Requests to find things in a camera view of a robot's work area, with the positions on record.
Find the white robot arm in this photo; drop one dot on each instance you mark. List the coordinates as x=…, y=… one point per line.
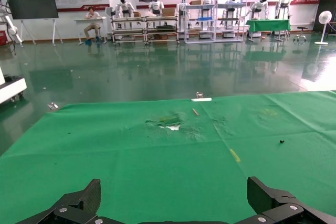
x=11, y=28

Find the red box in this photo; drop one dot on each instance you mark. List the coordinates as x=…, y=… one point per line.
x=2, y=37

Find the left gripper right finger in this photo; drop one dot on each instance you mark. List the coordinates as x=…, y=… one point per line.
x=273, y=203

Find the white standing fan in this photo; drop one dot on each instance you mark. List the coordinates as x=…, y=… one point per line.
x=325, y=17

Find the short wooden stick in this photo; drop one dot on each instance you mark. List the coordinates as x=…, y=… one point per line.
x=195, y=112

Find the black screen on stand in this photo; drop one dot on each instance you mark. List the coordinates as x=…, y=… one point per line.
x=31, y=5

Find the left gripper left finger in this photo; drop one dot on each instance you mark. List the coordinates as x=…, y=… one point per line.
x=78, y=203

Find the seated person white shirt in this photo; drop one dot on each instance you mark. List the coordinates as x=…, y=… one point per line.
x=92, y=24

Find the table with green cloth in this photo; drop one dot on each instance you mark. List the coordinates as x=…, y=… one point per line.
x=270, y=25

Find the green tablecloth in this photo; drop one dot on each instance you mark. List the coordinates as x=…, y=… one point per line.
x=131, y=169

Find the white wheeled cart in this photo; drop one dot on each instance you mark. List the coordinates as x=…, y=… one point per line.
x=11, y=89

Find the white desk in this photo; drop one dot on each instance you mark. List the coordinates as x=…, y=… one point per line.
x=90, y=19

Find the black cabinet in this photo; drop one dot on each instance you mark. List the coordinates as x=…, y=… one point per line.
x=326, y=6

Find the black stool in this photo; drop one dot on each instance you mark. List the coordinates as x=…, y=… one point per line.
x=300, y=36

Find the small cardboard box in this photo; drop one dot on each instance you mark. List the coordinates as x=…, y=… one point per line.
x=168, y=12
x=195, y=2

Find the white black humanoid robot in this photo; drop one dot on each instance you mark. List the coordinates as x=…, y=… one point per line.
x=260, y=5
x=233, y=1
x=284, y=2
x=156, y=5
x=182, y=7
x=208, y=1
x=123, y=7

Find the small black screw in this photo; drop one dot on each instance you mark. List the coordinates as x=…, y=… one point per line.
x=282, y=141

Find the yellow tape strip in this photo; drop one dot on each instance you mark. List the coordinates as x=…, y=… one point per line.
x=235, y=155

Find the metal pipe rack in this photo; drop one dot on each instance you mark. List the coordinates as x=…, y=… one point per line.
x=162, y=32
x=128, y=32

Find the blue tray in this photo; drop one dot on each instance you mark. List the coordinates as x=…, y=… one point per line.
x=206, y=19

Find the white shelf frame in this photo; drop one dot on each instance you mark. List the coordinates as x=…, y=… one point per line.
x=187, y=24
x=229, y=5

